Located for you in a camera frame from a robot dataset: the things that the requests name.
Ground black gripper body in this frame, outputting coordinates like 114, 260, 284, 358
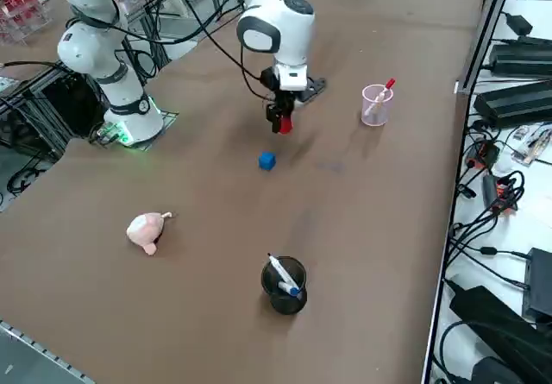
260, 66, 310, 110

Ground clear pink plastic cup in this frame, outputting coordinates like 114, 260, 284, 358
361, 84, 395, 127

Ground red capped white marker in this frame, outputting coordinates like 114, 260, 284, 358
366, 77, 397, 117

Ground blue capped white marker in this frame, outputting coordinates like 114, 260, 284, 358
267, 252, 302, 298

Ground pink plush pig toy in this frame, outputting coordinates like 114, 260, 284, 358
125, 211, 177, 256

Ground black mesh pen cup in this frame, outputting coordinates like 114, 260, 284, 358
260, 255, 309, 315

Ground orange black adapter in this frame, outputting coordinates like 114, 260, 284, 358
481, 172, 525, 217
467, 139, 501, 170

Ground long black power box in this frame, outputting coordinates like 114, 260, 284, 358
490, 42, 552, 75
473, 79, 552, 129

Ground small black power brick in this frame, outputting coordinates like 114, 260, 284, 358
504, 12, 534, 35

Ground small circuit boards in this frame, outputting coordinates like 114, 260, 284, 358
511, 124, 552, 167

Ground clear rack with red parts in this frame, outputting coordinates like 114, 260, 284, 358
0, 0, 57, 47

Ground large black power brick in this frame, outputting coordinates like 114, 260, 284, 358
448, 285, 552, 384

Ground black square box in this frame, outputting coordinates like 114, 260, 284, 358
522, 248, 552, 321

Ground grey metal strip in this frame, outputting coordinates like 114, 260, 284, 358
0, 318, 94, 384

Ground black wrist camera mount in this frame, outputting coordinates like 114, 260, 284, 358
301, 77, 328, 103

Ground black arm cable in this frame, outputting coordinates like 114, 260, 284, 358
172, 0, 277, 100

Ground aluminium profile post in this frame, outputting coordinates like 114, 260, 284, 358
455, 0, 518, 95

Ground aluminium frame stand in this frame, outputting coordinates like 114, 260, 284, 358
0, 62, 109, 163

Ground black power cable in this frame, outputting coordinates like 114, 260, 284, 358
448, 223, 531, 290

